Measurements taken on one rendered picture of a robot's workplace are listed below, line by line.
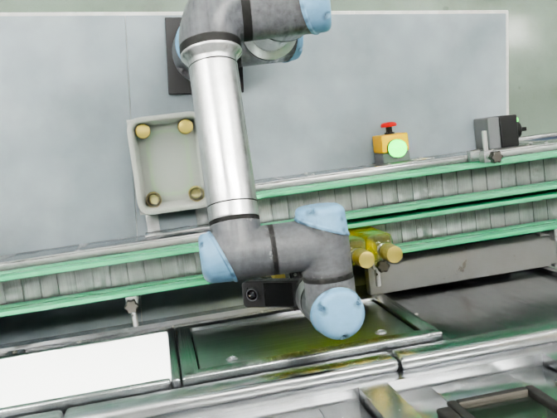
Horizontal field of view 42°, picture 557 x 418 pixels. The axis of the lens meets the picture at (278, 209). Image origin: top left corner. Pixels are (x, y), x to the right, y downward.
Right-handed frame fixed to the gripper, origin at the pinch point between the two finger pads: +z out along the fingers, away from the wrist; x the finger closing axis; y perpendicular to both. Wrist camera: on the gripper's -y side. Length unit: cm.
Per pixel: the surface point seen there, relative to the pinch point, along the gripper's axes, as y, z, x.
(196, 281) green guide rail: -15.3, 22.4, -3.2
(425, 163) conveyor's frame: 43, 31, 15
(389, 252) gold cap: 22.3, 2.6, 0.5
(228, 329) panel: -10.5, 14.0, -12.6
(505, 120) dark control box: 66, 35, 22
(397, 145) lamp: 37, 33, 20
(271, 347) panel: -4.2, -2.8, -12.7
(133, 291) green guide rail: -29.0, 22.4, -3.2
